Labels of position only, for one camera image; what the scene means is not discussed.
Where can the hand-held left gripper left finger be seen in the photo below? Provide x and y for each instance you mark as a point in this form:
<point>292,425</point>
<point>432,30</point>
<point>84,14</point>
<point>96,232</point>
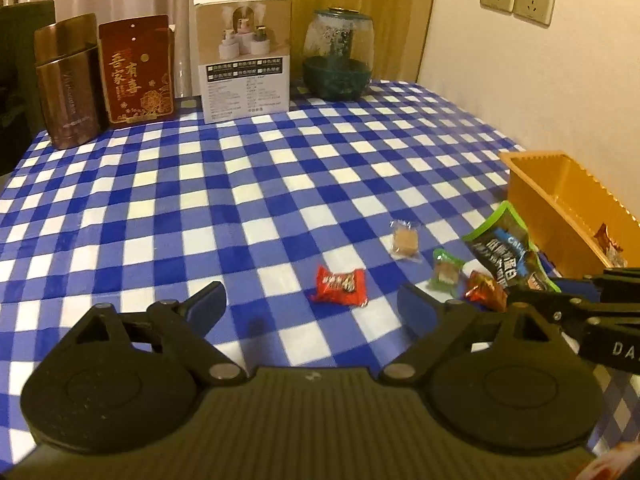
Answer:
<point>207,301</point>

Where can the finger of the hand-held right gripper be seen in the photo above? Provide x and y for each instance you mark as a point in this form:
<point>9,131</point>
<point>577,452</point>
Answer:
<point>550,307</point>
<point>580,287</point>

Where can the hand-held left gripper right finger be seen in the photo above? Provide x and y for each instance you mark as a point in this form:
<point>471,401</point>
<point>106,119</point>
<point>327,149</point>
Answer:
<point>415,303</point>

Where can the green cake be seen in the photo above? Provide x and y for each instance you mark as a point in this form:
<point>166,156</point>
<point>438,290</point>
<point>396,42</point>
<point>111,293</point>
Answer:
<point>446,272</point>

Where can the dark red candy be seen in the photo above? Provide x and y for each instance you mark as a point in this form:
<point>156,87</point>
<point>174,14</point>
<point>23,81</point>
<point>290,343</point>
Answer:
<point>607,245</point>

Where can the clear brown candy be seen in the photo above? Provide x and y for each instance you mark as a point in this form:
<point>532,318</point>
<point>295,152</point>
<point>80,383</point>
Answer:
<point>404,240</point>

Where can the red gold snack packet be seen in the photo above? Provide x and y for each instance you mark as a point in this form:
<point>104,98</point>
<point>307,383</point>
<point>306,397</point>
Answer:
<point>486,290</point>

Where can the large red snack packet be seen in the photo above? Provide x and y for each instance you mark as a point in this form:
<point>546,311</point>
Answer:
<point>340,286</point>

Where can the black green snack packet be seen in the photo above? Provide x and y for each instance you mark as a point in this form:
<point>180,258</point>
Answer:
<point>495,250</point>

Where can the orange plastic tray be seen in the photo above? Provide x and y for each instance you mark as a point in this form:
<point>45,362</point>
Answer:
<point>550,185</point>

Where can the blue white checked tablecloth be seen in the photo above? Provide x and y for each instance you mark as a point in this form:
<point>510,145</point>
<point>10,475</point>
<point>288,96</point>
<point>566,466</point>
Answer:
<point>200,195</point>

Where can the red gold printed box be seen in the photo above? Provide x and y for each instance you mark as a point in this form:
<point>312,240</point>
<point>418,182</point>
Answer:
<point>135,75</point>

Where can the white cardboard product box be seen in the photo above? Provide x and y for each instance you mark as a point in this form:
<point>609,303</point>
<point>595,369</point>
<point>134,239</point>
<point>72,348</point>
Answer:
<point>240,60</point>

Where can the round glass jar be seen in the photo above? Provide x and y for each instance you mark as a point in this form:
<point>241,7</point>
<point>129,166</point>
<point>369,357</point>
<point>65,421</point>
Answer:
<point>337,70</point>

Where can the brown metal canister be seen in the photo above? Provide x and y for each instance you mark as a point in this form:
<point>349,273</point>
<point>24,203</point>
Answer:
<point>70,90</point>

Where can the wood grain panel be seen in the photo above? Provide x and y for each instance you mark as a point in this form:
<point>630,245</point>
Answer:
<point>390,0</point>

